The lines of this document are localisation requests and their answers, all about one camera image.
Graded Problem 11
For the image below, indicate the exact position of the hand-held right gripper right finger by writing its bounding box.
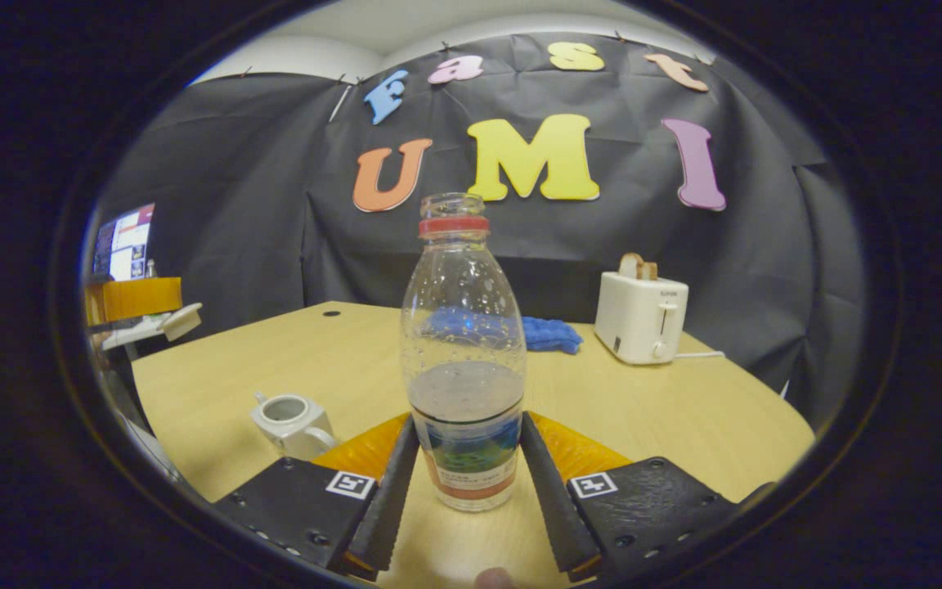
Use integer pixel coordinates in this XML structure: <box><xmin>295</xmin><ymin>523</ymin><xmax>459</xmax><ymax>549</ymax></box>
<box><xmin>518</xmin><ymin>411</ymin><xmax>740</xmax><ymax>583</ymax></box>

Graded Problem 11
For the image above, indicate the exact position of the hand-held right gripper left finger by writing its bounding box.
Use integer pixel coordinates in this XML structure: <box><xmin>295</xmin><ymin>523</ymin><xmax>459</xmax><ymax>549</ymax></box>
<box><xmin>213</xmin><ymin>411</ymin><xmax>421</xmax><ymax>583</ymax></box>

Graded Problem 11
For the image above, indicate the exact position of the white teacup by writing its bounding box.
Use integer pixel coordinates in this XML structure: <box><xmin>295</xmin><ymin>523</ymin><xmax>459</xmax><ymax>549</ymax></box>
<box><xmin>252</xmin><ymin>393</ymin><xmax>338</xmax><ymax>461</ymax></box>

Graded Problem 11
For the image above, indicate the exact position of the clear plastic water bottle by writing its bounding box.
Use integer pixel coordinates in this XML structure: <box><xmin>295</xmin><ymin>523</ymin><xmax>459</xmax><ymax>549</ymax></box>
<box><xmin>400</xmin><ymin>192</ymin><xmax>528</xmax><ymax>513</ymax></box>

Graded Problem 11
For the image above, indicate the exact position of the white side table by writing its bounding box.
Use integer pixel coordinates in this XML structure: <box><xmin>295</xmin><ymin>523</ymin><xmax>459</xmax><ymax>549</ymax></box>
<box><xmin>101</xmin><ymin>315</ymin><xmax>169</xmax><ymax>353</ymax></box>

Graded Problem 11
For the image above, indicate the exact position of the computer monitor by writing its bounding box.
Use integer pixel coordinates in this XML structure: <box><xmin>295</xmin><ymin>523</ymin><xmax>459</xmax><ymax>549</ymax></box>
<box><xmin>93</xmin><ymin>204</ymin><xmax>156</xmax><ymax>283</ymax></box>

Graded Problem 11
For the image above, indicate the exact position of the blue towel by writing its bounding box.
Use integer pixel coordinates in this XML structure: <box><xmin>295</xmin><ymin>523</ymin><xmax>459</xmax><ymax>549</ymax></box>
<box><xmin>424</xmin><ymin>307</ymin><xmax>584</xmax><ymax>355</ymax></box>

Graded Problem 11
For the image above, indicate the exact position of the white toaster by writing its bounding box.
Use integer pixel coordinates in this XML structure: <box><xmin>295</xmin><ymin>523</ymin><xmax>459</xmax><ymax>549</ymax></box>
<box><xmin>594</xmin><ymin>272</ymin><xmax>689</xmax><ymax>366</ymax></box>

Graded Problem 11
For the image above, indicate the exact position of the bread slice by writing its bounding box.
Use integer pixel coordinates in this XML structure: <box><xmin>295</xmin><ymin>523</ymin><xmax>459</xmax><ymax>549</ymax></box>
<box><xmin>618</xmin><ymin>252</ymin><xmax>658</xmax><ymax>281</ymax></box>

